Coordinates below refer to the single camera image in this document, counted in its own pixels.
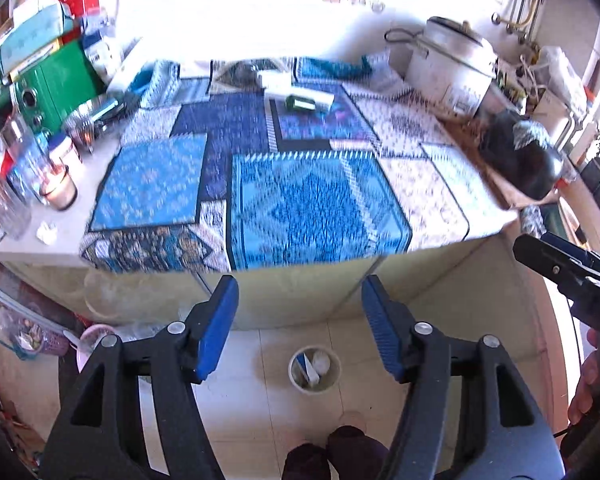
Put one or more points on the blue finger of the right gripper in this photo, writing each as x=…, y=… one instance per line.
x=564, y=245

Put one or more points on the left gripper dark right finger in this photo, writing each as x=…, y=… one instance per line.
x=392, y=324

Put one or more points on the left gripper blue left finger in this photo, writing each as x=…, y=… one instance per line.
x=207, y=328

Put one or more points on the white paper box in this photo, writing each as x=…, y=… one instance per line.
x=279, y=92

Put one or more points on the clear plastic trash cup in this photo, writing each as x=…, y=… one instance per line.
x=314, y=370

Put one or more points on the person right hand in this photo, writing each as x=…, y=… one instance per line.
x=582, y=401

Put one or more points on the grey dish rag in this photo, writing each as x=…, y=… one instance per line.
x=532, y=222

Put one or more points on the lower yellow cabinet doors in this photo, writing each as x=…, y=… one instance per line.
x=466, y=289

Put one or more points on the black round pot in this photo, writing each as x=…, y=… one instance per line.
x=519, y=149

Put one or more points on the pink bowl on floor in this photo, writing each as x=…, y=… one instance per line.
x=89, y=340

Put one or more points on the patchwork blue table mat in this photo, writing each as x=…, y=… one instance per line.
x=211, y=176

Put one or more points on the white plastic bag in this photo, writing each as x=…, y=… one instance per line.
x=555, y=71

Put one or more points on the small white paper scrap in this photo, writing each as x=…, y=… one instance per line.
x=47, y=233

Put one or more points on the lit candle jar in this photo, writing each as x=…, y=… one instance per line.
x=57, y=188

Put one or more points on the white rice cooker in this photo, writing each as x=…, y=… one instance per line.
x=451, y=67

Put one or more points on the clear glass jar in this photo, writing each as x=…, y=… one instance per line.
x=15, y=216

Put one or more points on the green metal box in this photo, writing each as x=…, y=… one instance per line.
x=50, y=85

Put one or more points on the teal tissue box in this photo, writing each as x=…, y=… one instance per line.
x=40, y=29

